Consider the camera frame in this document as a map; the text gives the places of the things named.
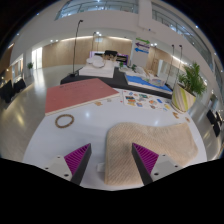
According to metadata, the small distant potted plant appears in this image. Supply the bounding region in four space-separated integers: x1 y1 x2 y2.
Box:
26 61 35 78

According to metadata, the large pink flat board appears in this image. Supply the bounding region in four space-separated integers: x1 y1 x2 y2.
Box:
44 78 121 117

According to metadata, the beige knitted towel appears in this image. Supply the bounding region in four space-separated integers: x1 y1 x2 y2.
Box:
104 121 199 186

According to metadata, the white and wood architecture model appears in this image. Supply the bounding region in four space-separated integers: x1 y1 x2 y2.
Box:
133 64 166 88

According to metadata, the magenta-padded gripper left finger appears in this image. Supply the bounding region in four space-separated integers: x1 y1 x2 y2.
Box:
42 143 93 186

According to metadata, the blue architecture model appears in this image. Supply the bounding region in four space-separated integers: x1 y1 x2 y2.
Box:
124 73 174 95

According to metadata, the group of dark chairs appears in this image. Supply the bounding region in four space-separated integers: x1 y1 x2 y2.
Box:
0 79 27 104
205 109 223 138

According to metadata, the pair of black floor lamps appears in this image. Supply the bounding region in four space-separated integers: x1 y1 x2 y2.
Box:
166 44 184 84

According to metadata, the black display table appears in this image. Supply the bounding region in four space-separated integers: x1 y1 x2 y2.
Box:
60 66 174 100

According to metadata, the coloured arrow direction sign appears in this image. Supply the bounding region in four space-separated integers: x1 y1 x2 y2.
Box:
133 36 152 55

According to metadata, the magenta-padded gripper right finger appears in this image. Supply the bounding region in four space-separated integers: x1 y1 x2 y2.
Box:
131 142 184 186

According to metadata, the tall black floor lamp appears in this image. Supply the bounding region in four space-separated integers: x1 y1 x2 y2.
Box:
91 31 101 53
68 19 84 78

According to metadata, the potted palm in striped pot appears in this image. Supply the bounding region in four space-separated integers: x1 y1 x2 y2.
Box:
171 61 208 114

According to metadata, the purple-lit display screen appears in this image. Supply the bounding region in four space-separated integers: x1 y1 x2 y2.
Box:
89 49 130 66

